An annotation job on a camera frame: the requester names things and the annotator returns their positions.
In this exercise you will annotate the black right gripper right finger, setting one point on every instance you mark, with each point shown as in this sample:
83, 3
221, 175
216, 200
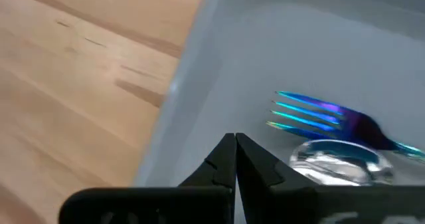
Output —
262, 174

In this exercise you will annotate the grey plastic tray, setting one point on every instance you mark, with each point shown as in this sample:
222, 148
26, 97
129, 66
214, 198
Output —
282, 51

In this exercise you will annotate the iridescent blue metal fork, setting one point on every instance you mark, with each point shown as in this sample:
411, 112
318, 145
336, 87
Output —
362, 127

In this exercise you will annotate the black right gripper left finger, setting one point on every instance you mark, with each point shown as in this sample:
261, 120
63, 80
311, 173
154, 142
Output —
219, 171

